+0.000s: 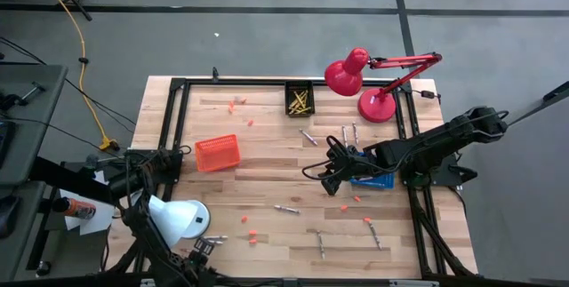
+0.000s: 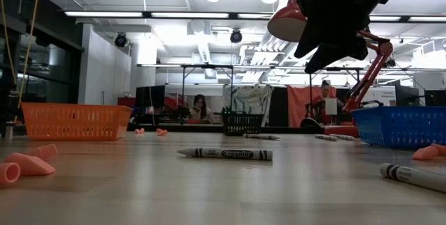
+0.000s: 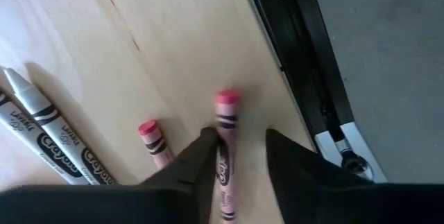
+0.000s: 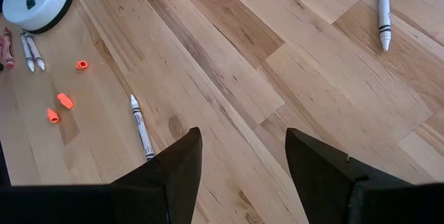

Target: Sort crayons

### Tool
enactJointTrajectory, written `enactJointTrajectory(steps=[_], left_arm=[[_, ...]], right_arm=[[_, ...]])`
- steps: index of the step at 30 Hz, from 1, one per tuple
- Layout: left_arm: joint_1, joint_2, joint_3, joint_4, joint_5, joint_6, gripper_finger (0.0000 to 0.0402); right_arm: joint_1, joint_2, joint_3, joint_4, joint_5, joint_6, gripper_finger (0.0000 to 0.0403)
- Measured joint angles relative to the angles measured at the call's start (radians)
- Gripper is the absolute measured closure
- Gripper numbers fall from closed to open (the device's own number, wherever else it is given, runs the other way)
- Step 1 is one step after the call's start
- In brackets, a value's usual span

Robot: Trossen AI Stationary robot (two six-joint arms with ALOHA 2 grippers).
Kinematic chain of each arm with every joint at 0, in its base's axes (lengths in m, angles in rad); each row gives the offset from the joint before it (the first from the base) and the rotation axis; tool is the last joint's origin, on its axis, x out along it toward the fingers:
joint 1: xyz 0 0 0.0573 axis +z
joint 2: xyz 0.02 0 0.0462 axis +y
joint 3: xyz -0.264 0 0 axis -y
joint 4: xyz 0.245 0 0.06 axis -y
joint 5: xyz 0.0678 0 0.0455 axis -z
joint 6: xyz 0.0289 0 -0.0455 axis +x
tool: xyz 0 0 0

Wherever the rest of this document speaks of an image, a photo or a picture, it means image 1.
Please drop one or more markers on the blue plastic basket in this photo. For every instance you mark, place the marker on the blue plastic basket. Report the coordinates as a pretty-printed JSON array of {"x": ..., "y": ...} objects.
[{"x": 386, "y": 181}]

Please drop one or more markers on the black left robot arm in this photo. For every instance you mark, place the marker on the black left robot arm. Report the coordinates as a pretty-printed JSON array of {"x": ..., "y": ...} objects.
[{"x": 146, "y": 233}]

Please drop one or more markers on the orange spray can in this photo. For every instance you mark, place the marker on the orange spray can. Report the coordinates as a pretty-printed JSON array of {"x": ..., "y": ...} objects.
[{"x": 77, "y": 209}]

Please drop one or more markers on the grey side table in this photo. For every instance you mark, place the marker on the grey side table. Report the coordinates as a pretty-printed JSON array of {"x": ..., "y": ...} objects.
[
  {"x": 18, "y": 260},
  {"x": 26, "y": 158}
]

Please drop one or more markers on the black plastic basket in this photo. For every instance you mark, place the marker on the black plastic basket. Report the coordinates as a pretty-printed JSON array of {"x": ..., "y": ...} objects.
[{"x": 290, "y": 86}]

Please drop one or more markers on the silver metal bracket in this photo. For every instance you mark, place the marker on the silver metal bracket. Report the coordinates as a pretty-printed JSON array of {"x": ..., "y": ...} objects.
[
  {"x": 413, "y": 284},
  {"x": 160, "y": 282}
]

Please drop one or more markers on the white desk lamp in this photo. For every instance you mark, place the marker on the white desk lamp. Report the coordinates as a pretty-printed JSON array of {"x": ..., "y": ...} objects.
[{"x": 182, "y": 218}]

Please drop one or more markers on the orange plastic basket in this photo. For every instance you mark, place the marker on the orange plastic basket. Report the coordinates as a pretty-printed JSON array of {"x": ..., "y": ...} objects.
[{"x": 218, "y": 153}]

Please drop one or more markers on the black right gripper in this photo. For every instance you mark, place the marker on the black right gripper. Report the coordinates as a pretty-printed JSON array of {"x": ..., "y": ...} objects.
[{"x": 351, "y": 165}]

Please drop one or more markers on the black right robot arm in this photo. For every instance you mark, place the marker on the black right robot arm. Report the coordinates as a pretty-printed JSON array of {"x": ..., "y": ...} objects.
[{"x": 444, "y": 138}]

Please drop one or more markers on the dark flat device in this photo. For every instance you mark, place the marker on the dark flat device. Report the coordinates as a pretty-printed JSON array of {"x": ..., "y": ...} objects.
[{"x": 3, "y": 142}]

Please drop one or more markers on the black support pole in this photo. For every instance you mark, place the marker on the black support pole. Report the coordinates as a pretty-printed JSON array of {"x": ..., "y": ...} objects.
[{"x": 553, "y": 96}]

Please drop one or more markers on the white paper sheets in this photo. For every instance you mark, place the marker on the white paper sheets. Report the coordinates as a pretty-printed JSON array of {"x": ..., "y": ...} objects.
[{"x": 95, "y": 222}]

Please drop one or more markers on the black round knob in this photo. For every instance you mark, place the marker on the black round knob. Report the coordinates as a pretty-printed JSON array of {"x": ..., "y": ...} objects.
[{"x": 43, "y": 269}]

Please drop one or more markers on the silver metal screw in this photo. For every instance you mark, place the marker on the silver metal screw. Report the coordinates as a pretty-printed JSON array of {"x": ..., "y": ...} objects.
[{"x": 215, "y": 242}]

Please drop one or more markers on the grey clamp knob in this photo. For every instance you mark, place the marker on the grey clamp knob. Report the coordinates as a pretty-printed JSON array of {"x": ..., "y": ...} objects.
[{"x": 91, "y": 161}]

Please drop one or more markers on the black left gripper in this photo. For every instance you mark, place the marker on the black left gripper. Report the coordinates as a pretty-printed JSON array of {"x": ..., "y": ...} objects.
[{"x": 200, "y": 265}]

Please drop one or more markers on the black computer mouse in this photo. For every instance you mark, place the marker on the black computer mouse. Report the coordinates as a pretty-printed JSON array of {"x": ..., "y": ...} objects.
[{"x": 8, "y": 216}]

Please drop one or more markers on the black diagonal beam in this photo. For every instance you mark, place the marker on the black diagonal beam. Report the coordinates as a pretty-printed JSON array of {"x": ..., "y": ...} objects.
[{"x": 71, "y": 180}]

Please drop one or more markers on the red desk lamp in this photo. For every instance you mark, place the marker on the red desk lamp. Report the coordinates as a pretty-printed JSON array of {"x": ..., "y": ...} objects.
[{"x": 344, "y": 76}]

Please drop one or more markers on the black C-clamp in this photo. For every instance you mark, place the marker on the black C-clamp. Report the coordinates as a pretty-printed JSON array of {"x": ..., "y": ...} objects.
[{"x": 215, "y": 74}]

